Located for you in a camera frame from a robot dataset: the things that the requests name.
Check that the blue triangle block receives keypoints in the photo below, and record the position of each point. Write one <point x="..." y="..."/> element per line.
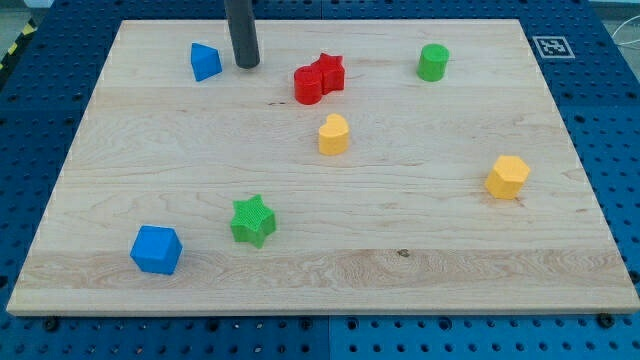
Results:
<point x="205" y="61"/>

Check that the yellow heart block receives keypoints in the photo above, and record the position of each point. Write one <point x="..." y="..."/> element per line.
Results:
<point x="333" y="135"/>

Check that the wooden board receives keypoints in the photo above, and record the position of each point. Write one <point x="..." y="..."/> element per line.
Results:
<point x="400" y="223"/>

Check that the green star block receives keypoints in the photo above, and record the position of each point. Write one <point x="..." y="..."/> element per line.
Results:
<point x="252" y="222"/>

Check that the red cylinder block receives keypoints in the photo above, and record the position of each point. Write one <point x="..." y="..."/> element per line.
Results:
<point x="307" y="85"/>

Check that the red star block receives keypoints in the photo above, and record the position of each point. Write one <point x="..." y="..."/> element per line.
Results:
<point x="333" y="72"/>

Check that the green cylinder block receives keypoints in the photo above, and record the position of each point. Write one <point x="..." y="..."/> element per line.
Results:
<point x="432" y="62"/>

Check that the blue cube block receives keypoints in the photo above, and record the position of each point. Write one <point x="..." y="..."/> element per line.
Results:
<point x="156" y="249"/>

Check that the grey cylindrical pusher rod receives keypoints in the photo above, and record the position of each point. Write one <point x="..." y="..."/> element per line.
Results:
<point x="241" y="24"/>

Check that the yellow hexagon block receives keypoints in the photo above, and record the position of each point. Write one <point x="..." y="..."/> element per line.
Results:
<point x="507" y="177"/>

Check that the white fiducial marker tag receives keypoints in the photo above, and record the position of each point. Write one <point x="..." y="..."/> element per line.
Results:
<point x="553" y="47"/>

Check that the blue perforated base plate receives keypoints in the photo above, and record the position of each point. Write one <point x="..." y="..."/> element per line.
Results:
<point x="48" y="75"/>

